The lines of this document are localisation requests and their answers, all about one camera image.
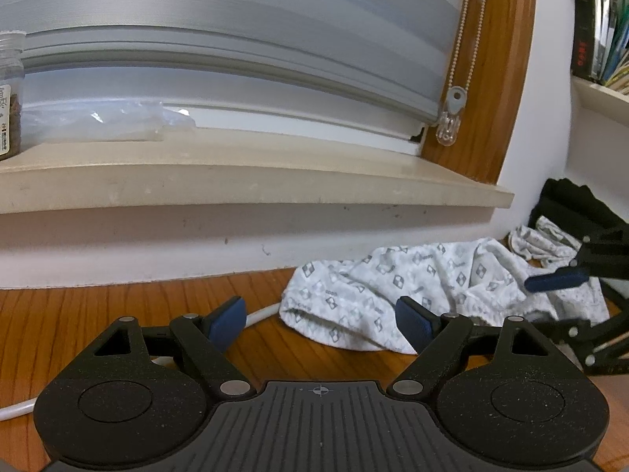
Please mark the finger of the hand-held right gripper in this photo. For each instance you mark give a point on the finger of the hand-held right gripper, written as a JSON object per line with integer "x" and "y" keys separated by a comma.
{"x": 570, "y": 330}
{"x": 555, "y": 280}

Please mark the stack of dark folded clothes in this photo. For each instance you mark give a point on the stack of dark folded clothes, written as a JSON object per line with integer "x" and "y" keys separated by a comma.
{"x": 570, "y": 201}

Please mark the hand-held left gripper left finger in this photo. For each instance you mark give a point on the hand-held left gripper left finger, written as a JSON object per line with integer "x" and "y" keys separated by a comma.
{"x": 228, "y": 322}

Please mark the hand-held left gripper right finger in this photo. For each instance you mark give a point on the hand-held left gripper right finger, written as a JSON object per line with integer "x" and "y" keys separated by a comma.
{"x": 415, "y": 322}

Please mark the clear jar with orange label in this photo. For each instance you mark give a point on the clear jar with orange label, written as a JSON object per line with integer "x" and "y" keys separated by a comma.
{"x": 10, "y": 98}

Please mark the row of books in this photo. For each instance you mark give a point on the row of books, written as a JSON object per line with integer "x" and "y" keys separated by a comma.
{"x": 597, "y": 24}

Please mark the wooden window frame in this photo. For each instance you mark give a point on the wooden window frame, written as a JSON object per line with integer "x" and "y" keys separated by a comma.
{"x": 501, "y": 59}

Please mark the grey window blind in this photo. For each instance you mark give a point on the grey window blind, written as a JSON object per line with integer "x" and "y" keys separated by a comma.
{"x": 221, "y": 24}

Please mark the white patterned pajama garment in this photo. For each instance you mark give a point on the white patterned pajama garment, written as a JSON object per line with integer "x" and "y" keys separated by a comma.
{"x": 393, "y": 280}

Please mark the white shelf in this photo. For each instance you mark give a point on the white shelf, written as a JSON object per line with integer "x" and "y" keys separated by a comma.
{"x": 599, "y": 96}

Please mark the clear plastic bag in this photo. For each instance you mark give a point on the clear plastic bag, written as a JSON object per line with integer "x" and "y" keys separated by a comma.
{"x": 108, "y": 123}

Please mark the folded white patterned garment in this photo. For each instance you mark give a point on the folded white patterned garment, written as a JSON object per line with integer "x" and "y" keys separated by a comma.
{"x": 550, "y": 236}

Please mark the beige stone window sill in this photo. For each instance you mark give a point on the beige stone window sill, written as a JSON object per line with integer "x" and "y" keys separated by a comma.
{"x": 245, "y": 177}

